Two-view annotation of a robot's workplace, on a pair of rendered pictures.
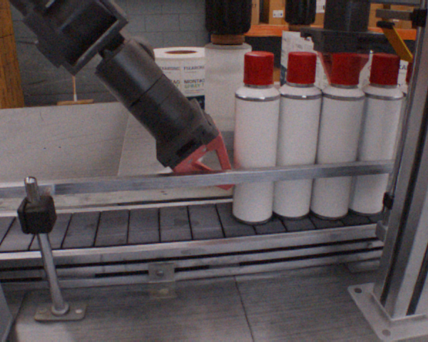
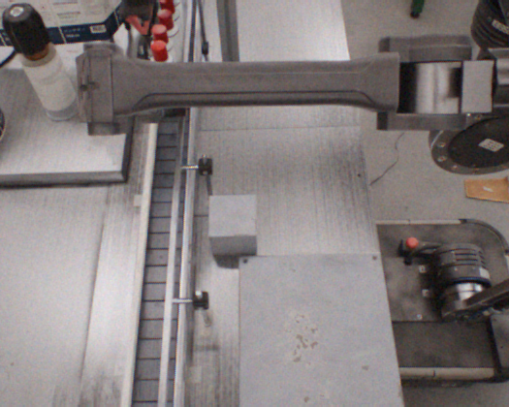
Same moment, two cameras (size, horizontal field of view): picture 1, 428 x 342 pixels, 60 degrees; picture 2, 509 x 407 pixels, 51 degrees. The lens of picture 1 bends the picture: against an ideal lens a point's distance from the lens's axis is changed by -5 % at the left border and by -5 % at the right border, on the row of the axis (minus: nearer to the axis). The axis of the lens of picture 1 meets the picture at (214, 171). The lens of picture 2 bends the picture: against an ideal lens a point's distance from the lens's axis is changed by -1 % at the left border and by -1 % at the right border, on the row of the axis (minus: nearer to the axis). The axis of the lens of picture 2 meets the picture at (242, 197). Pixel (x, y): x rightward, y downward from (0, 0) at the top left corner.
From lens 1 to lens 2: 1.10 m
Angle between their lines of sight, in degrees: 63
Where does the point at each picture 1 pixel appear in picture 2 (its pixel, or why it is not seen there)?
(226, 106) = (68, 86)
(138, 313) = (216, 167)
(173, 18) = not seen: outside the picture
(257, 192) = not seen: hidden behind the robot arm
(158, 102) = not seen: hidden behind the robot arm
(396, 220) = (226, 55)
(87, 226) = (167, 178)
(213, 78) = (55, 78)
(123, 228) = (172, 162)
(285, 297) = (216, 114)
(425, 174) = (235, 35)
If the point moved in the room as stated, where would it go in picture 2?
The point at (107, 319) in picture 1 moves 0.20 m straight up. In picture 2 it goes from (217, 178) to (209, 124)
